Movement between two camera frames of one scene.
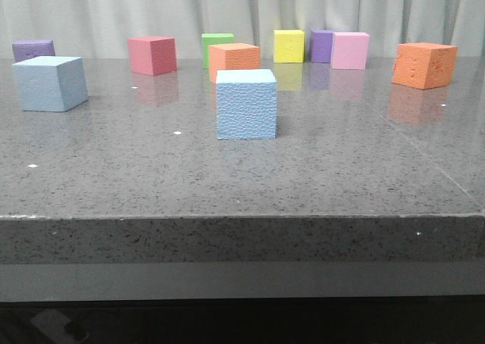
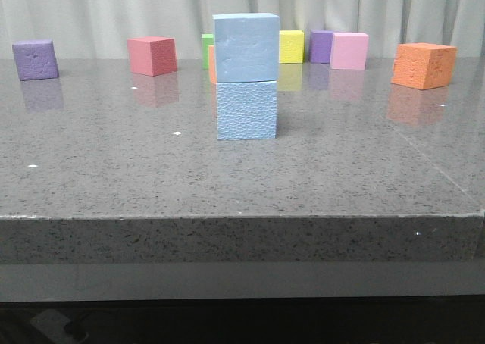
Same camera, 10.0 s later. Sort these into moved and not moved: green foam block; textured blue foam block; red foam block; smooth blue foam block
Moved: smooth blue foam block
Not moved: red foam block; green foam block; textured blue foam block
